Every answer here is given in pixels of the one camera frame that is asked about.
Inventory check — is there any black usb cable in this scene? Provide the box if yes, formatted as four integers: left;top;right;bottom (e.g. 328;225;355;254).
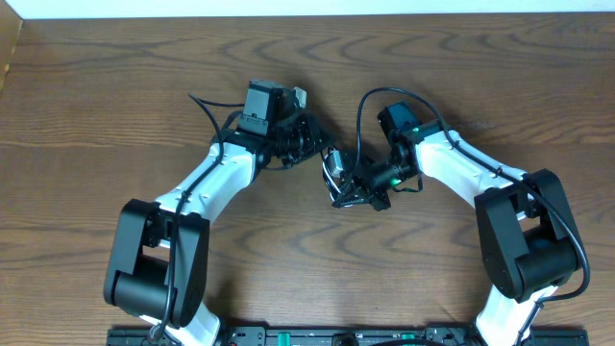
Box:
320;147;359;203

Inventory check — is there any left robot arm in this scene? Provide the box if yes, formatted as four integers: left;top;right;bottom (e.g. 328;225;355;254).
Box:
103;80;334;345

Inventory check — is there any right camera cable black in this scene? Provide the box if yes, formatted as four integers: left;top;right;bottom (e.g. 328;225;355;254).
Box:
354;86;591;346

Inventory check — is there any camera cable black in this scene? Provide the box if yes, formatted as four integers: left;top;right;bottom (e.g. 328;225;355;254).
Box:
354;86;591;346
146;93;246;345

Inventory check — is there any left camera cable black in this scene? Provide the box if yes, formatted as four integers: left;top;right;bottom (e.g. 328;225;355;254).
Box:
146;93;246;345

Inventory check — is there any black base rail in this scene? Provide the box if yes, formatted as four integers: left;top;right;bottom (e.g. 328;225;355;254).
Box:
105;326;590;346

